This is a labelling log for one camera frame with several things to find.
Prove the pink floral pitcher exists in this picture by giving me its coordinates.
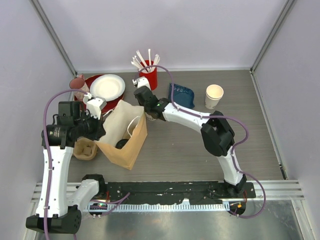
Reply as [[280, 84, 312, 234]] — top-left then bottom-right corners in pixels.
[[69, 74, 90, 101]]

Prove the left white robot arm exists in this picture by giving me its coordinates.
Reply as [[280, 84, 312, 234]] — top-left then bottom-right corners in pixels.
[[25, 98, 107, 234]]

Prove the red cylindrical straw holder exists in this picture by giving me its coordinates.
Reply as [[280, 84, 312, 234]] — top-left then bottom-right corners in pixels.
[[139, 68, 158, 91]]

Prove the brown paper bag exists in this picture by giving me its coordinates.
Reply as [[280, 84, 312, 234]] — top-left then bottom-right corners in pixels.
[[95, 100, 148, 170]]

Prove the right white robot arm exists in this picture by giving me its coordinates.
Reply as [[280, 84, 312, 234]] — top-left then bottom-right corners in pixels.
[[134, 86, 247, 198]]

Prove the bundle of wrapped straws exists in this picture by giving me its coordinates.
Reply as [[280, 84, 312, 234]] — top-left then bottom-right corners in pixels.
[[130, 48, 161, 74]]

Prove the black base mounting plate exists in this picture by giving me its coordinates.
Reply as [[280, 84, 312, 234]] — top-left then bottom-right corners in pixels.
[[93, 181, 256, 205]]

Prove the black lid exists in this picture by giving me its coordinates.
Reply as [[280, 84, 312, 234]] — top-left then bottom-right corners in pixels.
[[115, 139, 129, 150]]

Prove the white paper cup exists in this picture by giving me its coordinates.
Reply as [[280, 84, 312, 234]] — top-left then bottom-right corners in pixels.
[[145, 112, 157, 121]]

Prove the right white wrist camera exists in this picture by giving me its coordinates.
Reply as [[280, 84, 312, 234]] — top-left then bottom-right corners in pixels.
[[132, 76, 151, 90]]

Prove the blue leaf-shaped dish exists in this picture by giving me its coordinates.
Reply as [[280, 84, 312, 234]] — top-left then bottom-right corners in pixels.
[[173, 83, 195, 109]]

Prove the white paper plate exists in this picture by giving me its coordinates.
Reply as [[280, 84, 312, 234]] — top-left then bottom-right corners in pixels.
[[90, 74, 126, 102]]

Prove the red round plate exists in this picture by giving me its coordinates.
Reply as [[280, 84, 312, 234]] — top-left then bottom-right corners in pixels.
[[85, 74, 126, 114]]

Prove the stack of paper cups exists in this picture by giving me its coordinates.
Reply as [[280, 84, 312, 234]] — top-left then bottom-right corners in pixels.
[[205, 84, 224, 110]]

